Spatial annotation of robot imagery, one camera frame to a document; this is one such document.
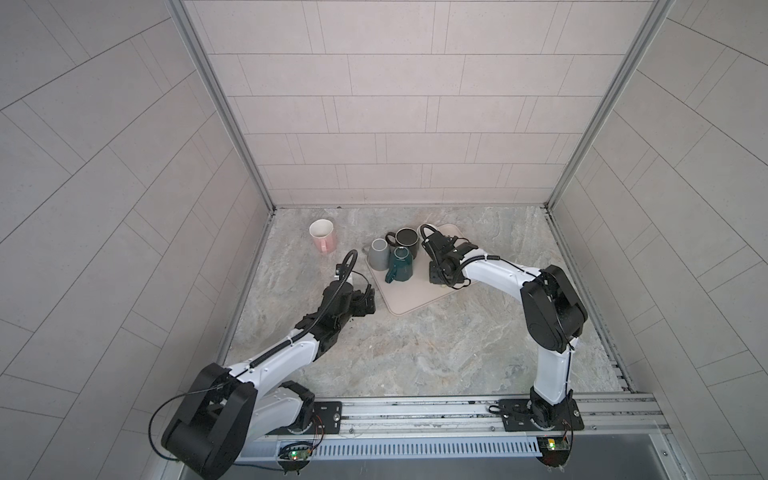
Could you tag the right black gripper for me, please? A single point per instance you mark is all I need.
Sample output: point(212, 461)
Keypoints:
point(432, 274)

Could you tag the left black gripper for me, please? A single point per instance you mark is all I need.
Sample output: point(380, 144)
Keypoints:
point(361, 310)

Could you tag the pink mug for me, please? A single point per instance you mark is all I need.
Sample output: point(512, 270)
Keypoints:
point(323, 234)

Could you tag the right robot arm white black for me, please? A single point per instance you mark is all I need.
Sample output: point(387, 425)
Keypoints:
point(554, 317)

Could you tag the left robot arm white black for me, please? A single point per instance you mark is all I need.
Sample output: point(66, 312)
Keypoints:
point(228, 407)

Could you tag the black mug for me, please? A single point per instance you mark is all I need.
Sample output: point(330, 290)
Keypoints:
point(404, 237)

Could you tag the dark green mug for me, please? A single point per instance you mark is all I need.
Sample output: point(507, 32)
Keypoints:
point(400, 265)

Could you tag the grey mug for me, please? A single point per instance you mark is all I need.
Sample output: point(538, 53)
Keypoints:
point(378, 254)

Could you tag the beige rectangular tray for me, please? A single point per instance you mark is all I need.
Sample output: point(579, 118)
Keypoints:
point(405, 297)

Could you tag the left circuit board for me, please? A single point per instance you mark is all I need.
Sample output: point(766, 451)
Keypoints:
point(295, 456)

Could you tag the circuit board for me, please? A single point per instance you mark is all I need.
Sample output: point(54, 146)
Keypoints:
point(295, 456)
point(555, 451)

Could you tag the white vent grille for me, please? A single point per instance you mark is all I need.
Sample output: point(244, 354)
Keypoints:
point(402, 448)

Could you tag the right circuit board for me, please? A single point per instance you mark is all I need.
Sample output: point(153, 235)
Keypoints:
point(555, 451)

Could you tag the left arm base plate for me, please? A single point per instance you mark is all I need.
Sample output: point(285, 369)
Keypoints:
point(326, 414)

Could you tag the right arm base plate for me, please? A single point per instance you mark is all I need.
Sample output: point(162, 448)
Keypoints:
point(538, 415)

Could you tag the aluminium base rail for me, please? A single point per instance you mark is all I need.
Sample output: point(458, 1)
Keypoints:
point(468, 416)

